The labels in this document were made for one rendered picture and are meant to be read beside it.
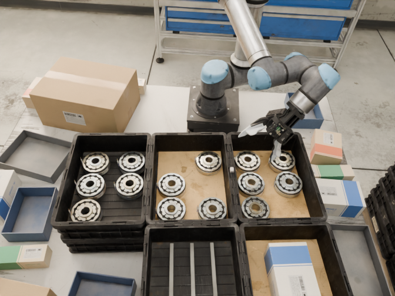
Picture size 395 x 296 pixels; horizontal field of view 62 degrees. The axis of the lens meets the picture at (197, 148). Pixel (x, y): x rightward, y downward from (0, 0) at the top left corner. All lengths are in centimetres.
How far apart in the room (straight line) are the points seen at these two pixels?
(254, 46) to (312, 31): 211
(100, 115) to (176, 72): 171
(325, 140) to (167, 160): 74
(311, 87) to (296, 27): 210
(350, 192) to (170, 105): 96
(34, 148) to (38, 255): 56
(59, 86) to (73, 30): 227
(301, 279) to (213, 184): 47
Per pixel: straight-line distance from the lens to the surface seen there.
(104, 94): 156
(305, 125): 175
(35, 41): 385
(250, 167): 132
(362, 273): 142
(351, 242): 146
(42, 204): 150
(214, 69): 147
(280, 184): 130
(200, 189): 127
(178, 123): 167
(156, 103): 179
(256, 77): 105
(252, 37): 113
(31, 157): 167
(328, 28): 322
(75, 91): 161
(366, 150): 284
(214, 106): 155
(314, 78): 108
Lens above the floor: 190
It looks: 50 degrees down
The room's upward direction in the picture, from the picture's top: 3 degrees clockwise
